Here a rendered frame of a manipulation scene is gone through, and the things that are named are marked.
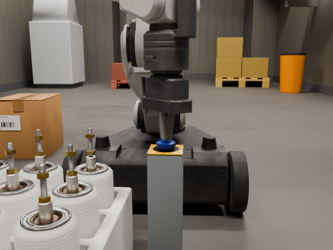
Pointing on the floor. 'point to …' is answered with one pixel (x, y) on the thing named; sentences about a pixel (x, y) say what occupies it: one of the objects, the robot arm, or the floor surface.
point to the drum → (291, 72)
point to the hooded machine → (56, 44)
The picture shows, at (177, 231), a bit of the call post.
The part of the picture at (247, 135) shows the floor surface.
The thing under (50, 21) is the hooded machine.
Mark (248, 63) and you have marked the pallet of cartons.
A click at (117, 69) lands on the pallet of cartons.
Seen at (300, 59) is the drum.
